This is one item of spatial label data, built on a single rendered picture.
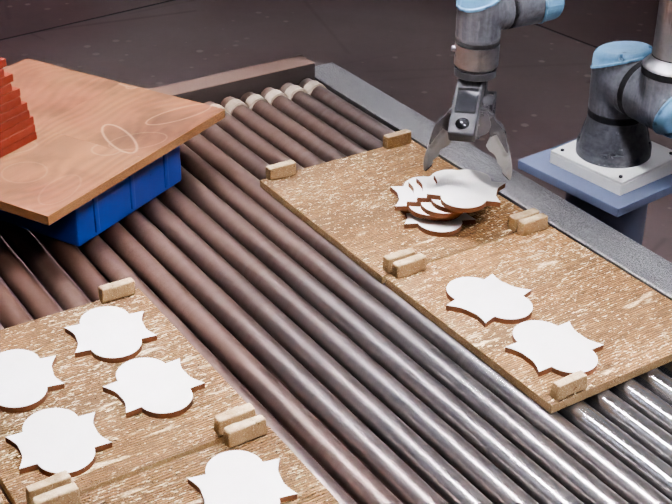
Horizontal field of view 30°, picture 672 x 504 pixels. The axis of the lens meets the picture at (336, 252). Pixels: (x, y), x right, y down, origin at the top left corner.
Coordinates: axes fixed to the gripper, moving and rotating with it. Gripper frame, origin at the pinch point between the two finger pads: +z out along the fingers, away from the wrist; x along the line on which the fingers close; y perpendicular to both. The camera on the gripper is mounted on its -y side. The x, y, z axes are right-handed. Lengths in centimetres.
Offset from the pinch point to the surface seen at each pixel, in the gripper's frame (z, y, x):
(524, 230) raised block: 6.8, -4.1, -11.2
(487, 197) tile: 2.0, -2.6, -4.2
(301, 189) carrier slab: 8.2, 3.9, 30.9
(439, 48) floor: 102, 324, 50
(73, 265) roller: 10, -29, 62
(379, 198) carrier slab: 8.2, 4.0, 16.1
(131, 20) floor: 102, 324, 195
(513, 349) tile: 7.2, -40.3, -13.1
